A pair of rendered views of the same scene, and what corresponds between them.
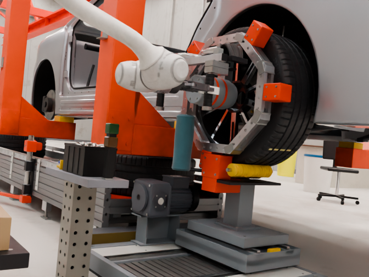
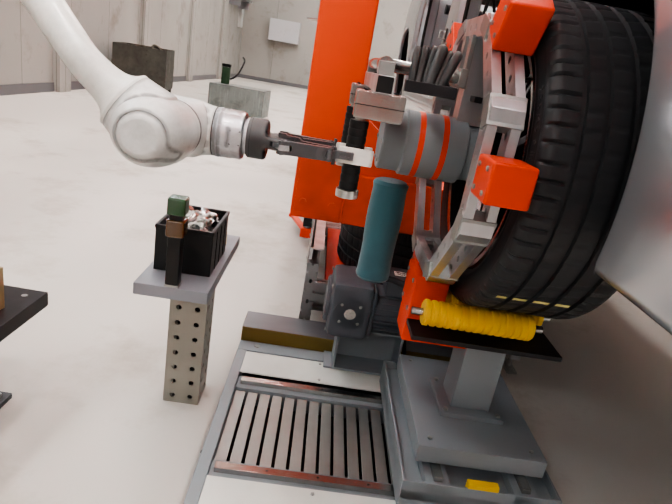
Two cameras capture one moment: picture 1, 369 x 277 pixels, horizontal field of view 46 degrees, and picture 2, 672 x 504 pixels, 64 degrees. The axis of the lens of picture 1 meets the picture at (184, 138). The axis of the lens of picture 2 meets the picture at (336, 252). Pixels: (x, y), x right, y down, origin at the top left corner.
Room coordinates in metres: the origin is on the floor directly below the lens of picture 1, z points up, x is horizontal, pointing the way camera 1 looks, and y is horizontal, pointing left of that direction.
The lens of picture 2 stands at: (0.89, -0.65, 0.98)
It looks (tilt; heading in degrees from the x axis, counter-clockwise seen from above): 19 degrees down; 34
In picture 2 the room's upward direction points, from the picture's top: 10 degrees clockwise
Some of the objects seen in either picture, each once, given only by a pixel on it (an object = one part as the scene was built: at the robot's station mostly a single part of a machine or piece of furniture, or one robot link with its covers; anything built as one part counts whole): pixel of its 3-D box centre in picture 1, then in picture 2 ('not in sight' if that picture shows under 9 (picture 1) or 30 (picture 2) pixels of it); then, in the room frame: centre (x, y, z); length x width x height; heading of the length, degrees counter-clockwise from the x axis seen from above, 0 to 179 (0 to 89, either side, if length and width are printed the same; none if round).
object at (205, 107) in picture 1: (208, 91); (353, 156); (1.72, -0.08, 0.83); 0.04 x 0.04 x 0.16
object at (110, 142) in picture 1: (110, 142); (176, 227); (1.60, 0.27, 0.59); 0.04 x 0.04 x 0.04; 38
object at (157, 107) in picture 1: (160, 93); (349, 134); (1.99, 0.13, 0.83); 0.04 x 0.04 x 0.16
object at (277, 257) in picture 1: (235, 245); (455, 431); (2.10, -0.30, 0.13); 0.50 x 0.36 x 0.10; 38
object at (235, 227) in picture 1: (238, 206); (473, 369); (2.10, -0.30, 0.32); 0.40 x 0.30 x 0.28; 38
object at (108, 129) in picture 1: (112, 128); (178, 205); (1.60, 0.27, 0.64); 0.04 x 0.04 x 0.04; 38
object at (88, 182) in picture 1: (84, 176); (193, 260); (1.76, 0.39, 0.44); 0.43 x 0.17 x 0.03; 38
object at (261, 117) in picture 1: (223, 94); (458, 151); (2.00, -0.16, 0.85); 0.54 x 0.07 x 0.54; 38
